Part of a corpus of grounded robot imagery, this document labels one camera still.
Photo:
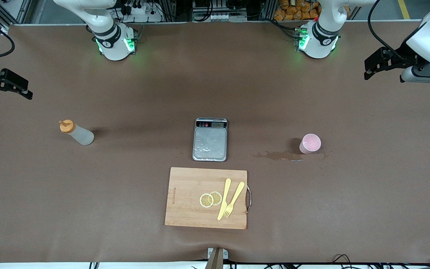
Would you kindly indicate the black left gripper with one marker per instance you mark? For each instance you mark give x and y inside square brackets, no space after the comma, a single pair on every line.
[402,58]

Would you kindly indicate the translucent sauce bottle orange cap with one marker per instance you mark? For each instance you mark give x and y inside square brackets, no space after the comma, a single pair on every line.
[80,135]

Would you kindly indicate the pink plastic cup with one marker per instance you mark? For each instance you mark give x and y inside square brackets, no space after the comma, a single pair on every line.
[310,144]

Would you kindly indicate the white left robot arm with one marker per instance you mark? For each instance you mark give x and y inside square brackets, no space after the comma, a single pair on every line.
[321,41]

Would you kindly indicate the orange snack packets pile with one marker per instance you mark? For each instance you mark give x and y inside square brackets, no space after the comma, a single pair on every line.
[293,9]

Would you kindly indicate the small liquid droplet splash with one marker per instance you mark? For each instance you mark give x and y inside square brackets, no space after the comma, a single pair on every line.
[323,157]

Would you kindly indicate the spilled brown liquid puddle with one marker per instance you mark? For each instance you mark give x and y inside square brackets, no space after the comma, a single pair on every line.
[282,155]

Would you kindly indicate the white power strip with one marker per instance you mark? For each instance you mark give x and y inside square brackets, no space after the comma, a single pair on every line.
[140,9]

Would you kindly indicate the white connector strip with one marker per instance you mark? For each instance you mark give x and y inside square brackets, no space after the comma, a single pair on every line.
[218,16]

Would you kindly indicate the silver digital kitchen scale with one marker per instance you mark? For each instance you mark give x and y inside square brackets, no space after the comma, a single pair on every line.
[209,142]

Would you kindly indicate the yellow plastic fork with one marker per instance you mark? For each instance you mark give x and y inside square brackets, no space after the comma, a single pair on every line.
[237,194]

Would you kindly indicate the yellow plastic knife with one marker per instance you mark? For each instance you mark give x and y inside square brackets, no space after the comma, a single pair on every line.
[225,194]

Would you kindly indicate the lemon slice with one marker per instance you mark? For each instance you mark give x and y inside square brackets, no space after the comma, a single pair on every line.
[205,200]

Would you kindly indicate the aluminium frame strut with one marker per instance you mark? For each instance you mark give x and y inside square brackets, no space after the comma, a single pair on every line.
[22,11]

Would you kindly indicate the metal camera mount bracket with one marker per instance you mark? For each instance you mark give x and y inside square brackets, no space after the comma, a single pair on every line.
[217,257]

